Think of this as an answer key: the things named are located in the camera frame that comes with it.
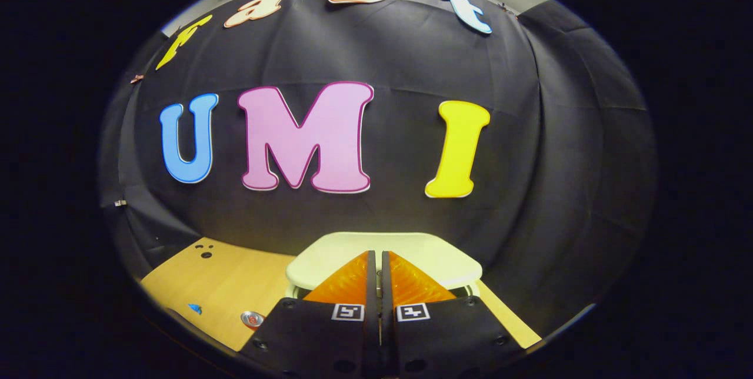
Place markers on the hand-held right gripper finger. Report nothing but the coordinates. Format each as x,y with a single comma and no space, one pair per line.
386,296
372,296

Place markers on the pale green desktop garbage bin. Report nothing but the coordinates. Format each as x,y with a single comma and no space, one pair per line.
423,255

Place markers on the red pop can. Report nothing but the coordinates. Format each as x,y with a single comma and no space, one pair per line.
252,320

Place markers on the blue paper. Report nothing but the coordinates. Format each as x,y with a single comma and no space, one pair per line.
195,309

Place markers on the wooden desktop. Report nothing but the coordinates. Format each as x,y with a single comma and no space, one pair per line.
223,285

